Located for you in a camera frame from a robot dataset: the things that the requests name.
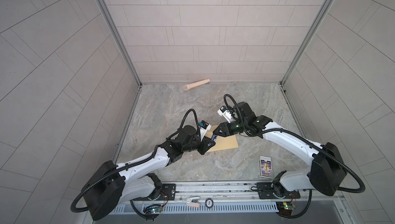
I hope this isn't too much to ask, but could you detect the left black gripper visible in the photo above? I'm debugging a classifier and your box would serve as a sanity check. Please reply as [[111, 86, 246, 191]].
[[179, 137, 216, 157]]

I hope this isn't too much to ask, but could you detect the yellow manila envelope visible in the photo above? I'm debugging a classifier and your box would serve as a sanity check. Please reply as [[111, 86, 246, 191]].
[[205, 125, 239, 152]]

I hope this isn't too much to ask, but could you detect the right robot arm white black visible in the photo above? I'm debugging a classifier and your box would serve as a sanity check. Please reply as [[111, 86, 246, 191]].
[[214, 102, 351, 198]]

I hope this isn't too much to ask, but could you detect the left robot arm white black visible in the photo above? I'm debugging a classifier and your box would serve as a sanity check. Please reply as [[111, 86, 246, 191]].
[[81, 122, 215, 221]]

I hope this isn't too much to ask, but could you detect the beige wooden pestle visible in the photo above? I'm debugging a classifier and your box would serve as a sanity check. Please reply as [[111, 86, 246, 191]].
[[182, 79, 210, 91]]

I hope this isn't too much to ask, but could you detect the round black white badge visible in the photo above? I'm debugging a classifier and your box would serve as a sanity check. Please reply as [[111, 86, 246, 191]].
[[205, 198, 214, 209]]

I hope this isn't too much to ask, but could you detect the white beige tag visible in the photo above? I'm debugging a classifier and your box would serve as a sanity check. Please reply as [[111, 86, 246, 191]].
[[186, 196, 201, 208]]

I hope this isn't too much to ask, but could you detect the left circuit board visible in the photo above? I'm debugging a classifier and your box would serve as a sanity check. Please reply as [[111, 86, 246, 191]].
[[144, 204, 163, 215]]

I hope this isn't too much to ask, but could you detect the circuit board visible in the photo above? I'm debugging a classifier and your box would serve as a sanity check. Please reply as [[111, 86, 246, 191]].
[[144, 204, 163, 215], [276, 202, 296, 216]]

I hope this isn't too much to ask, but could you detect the right circuit board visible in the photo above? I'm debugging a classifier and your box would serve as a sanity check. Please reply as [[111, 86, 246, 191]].
[[276, 202, 296, 216]]

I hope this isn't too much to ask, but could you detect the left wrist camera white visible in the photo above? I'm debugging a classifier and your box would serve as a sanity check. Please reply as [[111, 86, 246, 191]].
[[199, 120, 211, 141]]

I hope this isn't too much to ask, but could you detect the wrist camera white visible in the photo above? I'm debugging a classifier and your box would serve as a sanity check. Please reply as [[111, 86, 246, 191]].
[[217, 106, 235, 123], [199, 120, 211, 141]]

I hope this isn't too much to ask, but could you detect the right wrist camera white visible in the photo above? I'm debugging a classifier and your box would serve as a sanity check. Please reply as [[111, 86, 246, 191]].
[[217, 106, 235, 123]]

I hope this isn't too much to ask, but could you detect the left black corrugated cable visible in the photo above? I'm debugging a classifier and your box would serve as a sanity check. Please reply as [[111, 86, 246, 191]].
[[177, 108, 201, 132]]

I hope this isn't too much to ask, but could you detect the black corrugated cable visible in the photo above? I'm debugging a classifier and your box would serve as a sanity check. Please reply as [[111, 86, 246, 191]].
[[223, 93, 366, 194], [177, 108, 201, 132]]

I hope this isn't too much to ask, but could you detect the right black corrugated cable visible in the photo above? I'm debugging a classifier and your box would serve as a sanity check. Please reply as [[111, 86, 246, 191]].
[[223, 93, 366, 194]]

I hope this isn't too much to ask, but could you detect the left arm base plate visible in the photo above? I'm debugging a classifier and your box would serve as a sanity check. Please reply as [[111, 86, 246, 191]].
[[134, 183, 177, 201]]

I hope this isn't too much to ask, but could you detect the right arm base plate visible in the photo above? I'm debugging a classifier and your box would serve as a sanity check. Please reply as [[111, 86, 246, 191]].
[[256, 182, 300, 199]]

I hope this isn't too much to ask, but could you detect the aluminium mounting rail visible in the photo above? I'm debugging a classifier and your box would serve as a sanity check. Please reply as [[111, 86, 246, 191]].
[[86, 179, 345, 206]]

